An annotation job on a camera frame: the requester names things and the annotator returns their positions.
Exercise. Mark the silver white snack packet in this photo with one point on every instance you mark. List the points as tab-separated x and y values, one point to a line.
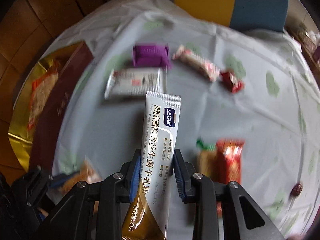
135	82

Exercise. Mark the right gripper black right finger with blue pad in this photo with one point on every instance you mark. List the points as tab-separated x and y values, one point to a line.
242	217

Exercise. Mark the dark red gold gift box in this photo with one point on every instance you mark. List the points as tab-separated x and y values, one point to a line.
37	146

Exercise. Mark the red candy wrapper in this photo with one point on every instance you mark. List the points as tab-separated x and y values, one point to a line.
231	82

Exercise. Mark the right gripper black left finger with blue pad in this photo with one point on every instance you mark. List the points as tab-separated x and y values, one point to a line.
89	208

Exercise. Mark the white tablecloth green clouds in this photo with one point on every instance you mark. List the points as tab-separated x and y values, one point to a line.
276	114

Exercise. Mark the red orange snack packet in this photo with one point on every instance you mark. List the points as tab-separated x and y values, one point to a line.
229	153

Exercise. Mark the orange blue snack packet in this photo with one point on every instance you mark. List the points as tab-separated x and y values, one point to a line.
63	183

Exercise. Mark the dried red jujube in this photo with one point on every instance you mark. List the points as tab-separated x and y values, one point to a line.
296	190

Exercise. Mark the white milk powder stick sachet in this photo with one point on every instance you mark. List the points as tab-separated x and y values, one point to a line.
148	215

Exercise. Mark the orange snack packet in box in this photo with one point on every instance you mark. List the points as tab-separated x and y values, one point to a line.
41	89

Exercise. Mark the green yellow snack packet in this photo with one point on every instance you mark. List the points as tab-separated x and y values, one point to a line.
206	158

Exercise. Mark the wooden side shelf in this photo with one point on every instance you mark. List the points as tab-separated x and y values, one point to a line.
309	42

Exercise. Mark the purple snack packet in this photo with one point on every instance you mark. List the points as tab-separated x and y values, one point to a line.
151	55

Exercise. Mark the pink white candy bar wrapper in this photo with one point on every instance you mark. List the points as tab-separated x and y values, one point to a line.
199	63

